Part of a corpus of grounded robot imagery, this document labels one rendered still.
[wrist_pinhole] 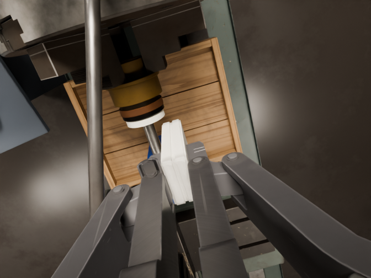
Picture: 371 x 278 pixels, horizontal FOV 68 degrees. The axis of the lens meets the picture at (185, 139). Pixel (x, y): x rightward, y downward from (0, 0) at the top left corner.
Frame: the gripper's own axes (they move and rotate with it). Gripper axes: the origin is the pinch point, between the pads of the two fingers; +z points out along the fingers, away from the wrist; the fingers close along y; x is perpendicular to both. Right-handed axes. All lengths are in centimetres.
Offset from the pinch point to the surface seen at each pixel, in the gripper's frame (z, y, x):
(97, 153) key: 3.2, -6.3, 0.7
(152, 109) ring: 25.7, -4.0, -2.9
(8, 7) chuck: 15.0, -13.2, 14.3
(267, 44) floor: 137, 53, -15
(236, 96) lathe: 83, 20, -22
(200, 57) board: 48.4, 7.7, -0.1
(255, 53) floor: 137, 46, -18
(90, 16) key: 6.3, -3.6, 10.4
